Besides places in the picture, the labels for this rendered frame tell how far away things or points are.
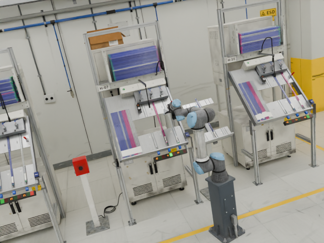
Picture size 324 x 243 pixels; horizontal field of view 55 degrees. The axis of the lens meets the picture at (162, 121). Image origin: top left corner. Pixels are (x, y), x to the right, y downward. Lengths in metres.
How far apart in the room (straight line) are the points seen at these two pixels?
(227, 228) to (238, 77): 1.68
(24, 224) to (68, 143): 1.72
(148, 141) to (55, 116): 2.13
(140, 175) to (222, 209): 1.08
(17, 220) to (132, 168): 1.27
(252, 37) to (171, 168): 1.71
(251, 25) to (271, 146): 1.45
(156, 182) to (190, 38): 2.45
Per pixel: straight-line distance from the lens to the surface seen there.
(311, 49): 5.49
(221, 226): 2.90
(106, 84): 3.23
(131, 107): 3.22
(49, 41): 4.71
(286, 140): 4.07
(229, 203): 2.78
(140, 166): 3.39
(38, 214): 3.56
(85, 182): 3.20
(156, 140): 3.07
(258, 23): 3.97
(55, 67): 4.72
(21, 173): 3.13
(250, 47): 3.71
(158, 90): 3.26
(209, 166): 2.56
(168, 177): 3.53
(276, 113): 3.53
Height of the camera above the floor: 1.91
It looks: 18 degrees down
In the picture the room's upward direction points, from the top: 10 degrees counter-clockwise
